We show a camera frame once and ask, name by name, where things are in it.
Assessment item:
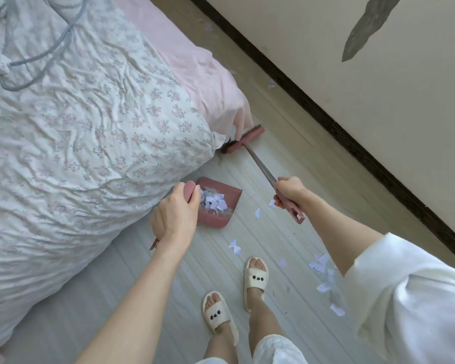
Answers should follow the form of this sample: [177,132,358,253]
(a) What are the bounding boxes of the person's right hand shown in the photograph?
[273,176,308,213]

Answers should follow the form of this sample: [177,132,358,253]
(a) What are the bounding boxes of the person's left hand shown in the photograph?
[151,181,202,248]

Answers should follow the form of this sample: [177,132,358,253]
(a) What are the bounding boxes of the pink dustpan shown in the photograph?
[149,176,244,252]

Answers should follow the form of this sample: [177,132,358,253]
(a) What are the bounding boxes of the pink broom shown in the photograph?
[220,124,306,225]

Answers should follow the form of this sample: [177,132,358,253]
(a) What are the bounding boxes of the person's right forearm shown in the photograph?
[298,187,384,278]

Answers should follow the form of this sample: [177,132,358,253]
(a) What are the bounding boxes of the person's left forearm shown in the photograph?
[75,239,193,364]

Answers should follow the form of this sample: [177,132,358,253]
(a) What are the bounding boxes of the pile of paper scraps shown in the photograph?
[196,185,230,217]

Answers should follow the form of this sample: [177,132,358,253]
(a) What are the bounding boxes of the dark baseboard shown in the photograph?
[185,0,455,259]

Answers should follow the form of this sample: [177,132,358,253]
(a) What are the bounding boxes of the scattered white paper bits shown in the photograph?
[227,80,346,318]

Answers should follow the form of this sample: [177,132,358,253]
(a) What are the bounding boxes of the cream slipper with black dots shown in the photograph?
[202,291,240,348]
[243,256,269,313]

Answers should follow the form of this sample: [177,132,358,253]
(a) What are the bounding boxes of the floral white duvet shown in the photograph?
[0,0,229,352]

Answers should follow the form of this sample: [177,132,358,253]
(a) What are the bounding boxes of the pink bed sheet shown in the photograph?
[112,0,253,149]

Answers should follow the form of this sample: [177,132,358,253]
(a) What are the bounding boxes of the person's right leg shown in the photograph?
[247,258,285,357]

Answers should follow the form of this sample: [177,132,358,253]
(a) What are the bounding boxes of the person's leg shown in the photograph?
[204,293,239,364]
[247,258,285,357]

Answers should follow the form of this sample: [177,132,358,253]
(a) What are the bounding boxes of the person's left leg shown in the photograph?
[204,293,239,364]

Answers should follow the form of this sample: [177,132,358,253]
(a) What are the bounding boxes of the white shorts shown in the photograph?
[194,334,308,364]

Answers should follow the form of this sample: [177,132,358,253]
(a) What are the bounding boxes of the white shirt sleeve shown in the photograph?
[342,233,455,364]

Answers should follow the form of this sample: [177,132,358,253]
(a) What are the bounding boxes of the grey cable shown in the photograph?
[0,0,90,92]

